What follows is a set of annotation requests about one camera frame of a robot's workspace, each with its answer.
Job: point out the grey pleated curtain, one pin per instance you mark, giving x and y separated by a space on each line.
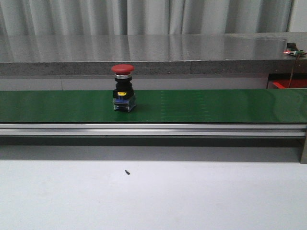
143 17

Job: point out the red plastic tray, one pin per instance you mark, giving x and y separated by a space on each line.
284 84

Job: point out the grey stone counter shelf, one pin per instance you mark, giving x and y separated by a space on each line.
30 55

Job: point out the black sensor module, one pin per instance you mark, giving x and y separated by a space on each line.
291 46

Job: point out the aluminium conveyor frame rail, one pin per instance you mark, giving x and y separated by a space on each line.
155 142

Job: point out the small green circuit board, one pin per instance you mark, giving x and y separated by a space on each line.
295 53

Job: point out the green conveyor belt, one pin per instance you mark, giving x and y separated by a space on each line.
157 106

